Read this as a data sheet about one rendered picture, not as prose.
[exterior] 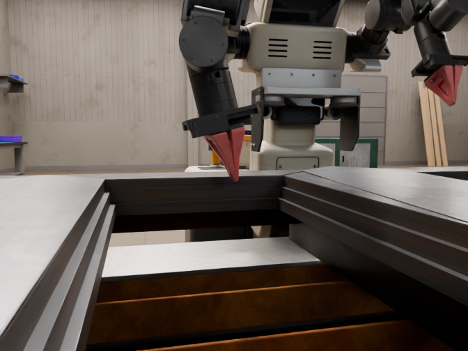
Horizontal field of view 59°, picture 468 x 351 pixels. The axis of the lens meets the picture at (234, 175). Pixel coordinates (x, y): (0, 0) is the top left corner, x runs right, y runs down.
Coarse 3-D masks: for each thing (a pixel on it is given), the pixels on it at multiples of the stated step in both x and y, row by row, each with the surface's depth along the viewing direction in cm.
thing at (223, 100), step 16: (192, 80) 56; (208, 80) 55; (224, 80) 56; (208, 96) 55; (224, 96) 56; (208, 112) 56; (224, 112) 55; (240, 112) 56; (256, 112) 57; (192, 128) 54
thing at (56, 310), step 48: (96, 192) 45; (144, 192) 59; (192, 192) 60; (240, 192) 62; (288, 192) 60; (336, 192) 47; (96, 240) 36; (384, 240) 37; (432, 240) 31; (48, 288) 20; (96, 288) 28; (48, 336) 16
